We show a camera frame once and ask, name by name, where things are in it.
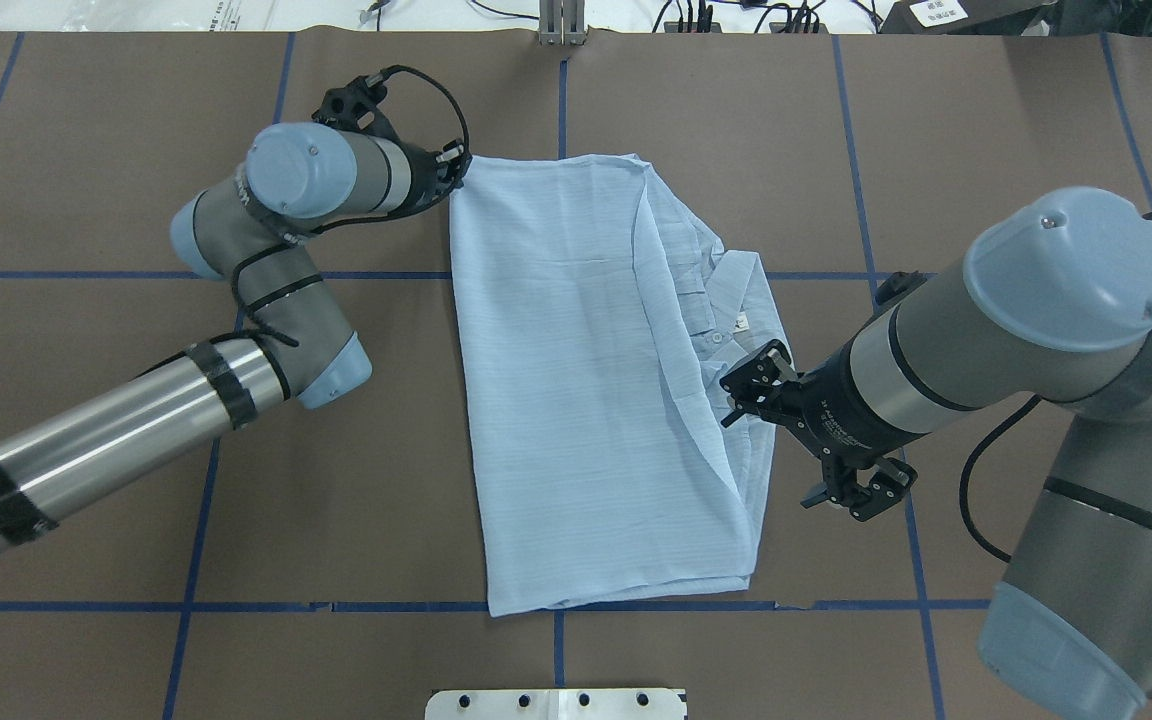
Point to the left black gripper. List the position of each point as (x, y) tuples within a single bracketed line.
[(423, 169)]

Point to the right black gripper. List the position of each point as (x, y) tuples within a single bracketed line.
[(822, 404)]

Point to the light blue button-up shirt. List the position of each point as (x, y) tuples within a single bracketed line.
[(597, 315)]

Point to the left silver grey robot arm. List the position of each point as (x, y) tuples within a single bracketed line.
[(251, 231)]

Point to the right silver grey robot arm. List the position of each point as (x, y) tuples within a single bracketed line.
[(1055, 301)]

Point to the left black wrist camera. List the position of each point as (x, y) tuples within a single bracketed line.
[(355, 108)]

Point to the white camera mast base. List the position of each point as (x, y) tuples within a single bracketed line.
[(559, 703)]

